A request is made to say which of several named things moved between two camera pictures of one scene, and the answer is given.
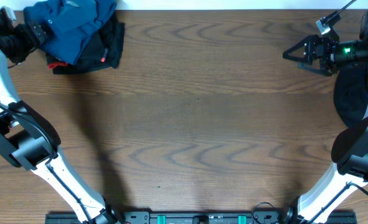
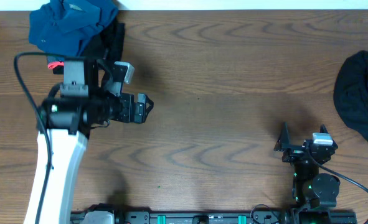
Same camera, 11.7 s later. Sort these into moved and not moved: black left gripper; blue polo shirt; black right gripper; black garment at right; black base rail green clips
Moved: black right gripper; black left gripper
Not moved: black garment at right; black base rail green clips; blue polo shirt
